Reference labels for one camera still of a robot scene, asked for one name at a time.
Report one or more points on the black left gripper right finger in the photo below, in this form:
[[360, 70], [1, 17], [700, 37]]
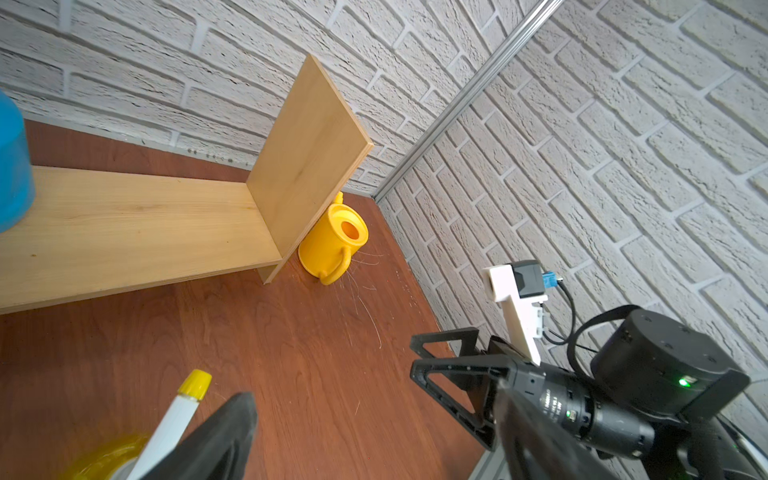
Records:
[[535, 447]]

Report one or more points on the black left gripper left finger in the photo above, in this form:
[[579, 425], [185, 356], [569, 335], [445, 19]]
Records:
[[218, 449]]

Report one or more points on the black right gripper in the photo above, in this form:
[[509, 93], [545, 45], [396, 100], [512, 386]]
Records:
[[466, 386]]

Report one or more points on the yellow spray bottle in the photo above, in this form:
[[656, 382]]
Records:
[[134, 456]]

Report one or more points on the yellow watering can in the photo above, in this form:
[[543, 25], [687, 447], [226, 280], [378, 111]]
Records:
[[327, 250]]

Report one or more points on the blue pressure sprayer bottle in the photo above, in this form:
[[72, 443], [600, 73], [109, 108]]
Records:
[[17, 182]]

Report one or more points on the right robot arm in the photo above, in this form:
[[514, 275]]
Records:
[[654, 392]]

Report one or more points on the wooden shelf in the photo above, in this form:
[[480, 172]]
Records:
[[95, 233]]

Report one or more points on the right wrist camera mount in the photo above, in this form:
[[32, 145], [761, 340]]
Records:
[[520, 290]]

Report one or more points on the right aluminium corner post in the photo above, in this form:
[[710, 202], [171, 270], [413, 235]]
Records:
[[498, 61]]

